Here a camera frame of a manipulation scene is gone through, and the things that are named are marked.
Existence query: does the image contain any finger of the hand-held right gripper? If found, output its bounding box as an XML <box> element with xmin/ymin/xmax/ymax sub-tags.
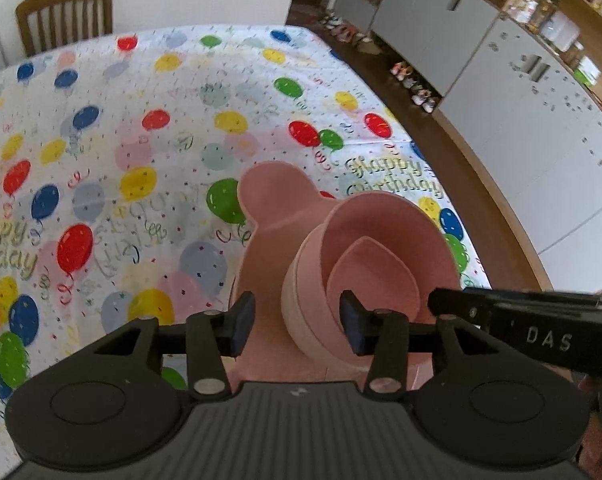
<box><xmin>427</xmin><ymin>286</ymin><xmax>602</xmax><ymax>332</ymax></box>

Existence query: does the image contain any small pink heart dish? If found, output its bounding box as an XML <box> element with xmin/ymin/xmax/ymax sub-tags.
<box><xmin>327</xmin><ymin>236</ymin><xmax>422</xmax><ymax>333</ymax></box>

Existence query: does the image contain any grey wooden wall cabinet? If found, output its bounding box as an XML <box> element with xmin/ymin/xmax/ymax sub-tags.
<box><xmin>331</xmin><ymin>0</ymin><xmax>602</xmax><ymax>293</ymax></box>

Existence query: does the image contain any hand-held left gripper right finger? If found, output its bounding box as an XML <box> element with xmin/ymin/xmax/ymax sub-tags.
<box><xmin>340</xmin><ymin>290</ymin><xmax>512</xmax><ymax>405</ymax></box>

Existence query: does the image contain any large pink bowl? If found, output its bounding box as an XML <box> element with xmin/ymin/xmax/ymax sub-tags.
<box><xmin>293</xmin><ymin>196</ymin><xmax>462</xmax><ymax>366</ymax></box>

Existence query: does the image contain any pink bear-shaped plate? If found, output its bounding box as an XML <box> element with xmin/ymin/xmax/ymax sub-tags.
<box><xmin>229</xmin><ymin>161</ymin><xmax>432</xmax><ymax>391</ymax></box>

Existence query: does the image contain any group of glass jars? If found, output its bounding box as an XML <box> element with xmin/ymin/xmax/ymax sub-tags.
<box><xmin>503</xmin><ymin>0</ymin><xmax>602</xmax><ymax>86</ymax></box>

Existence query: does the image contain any person's right hand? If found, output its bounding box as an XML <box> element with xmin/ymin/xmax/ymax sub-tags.
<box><xmin>576</xmin><ymin>372</ymin><xmax>602</xmax><ymax>441</ymax></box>

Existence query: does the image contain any cream bowl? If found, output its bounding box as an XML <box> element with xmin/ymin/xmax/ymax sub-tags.
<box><xmin>281</xmin><ymin>255</ymin><xmax>417</xmax><ymax>368</ymax></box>

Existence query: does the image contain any balloon print tablecloth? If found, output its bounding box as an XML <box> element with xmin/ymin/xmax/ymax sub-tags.
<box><xmin>0</xmin><ymin>24</ymin><xmax>494</xmax><ymax>480</ymax></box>

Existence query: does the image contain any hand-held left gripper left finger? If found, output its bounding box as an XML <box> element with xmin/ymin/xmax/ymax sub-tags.
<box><xmin>81</xmin><ymin>290</ymin><xmax>257</xmax><ymax>403</ymax></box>

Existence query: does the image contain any row of shoes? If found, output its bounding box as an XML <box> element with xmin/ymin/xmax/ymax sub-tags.
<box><xmin>321</xmin><ymin>10</ymin><xmax>439</xmax><ymax>113</ymax></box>

